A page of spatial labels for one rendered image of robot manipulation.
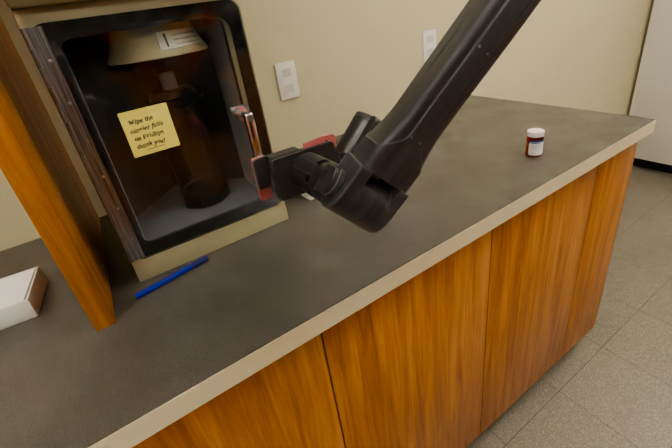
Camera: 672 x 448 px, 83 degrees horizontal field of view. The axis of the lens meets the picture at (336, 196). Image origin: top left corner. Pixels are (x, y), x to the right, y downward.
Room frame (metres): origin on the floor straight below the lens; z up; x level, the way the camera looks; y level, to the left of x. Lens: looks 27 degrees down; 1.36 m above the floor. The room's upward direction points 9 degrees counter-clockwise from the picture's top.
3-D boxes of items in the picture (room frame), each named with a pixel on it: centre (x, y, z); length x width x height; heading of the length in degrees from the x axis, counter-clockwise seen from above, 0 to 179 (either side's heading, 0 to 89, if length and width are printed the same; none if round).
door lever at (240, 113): (0.69, 0.14, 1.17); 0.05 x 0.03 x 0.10; 29
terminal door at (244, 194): (0.67, 0.25, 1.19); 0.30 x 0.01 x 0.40; 119
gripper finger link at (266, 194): (0.55, 0.09, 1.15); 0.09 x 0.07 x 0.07; 29
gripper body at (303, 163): (0.50, 0.03, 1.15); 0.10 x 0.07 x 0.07; 119
